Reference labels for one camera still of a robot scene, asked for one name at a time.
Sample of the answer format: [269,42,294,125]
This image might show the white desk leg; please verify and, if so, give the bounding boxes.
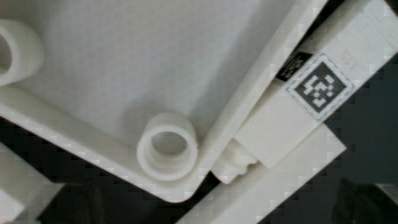
[0,143,65,224]
[212,0,398,183]

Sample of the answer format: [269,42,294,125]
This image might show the white desk top tray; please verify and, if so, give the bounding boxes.
[0,0,328,202]

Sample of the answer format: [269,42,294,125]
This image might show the white L-shaped obstacle fence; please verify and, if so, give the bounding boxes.
[177,125,347,224]

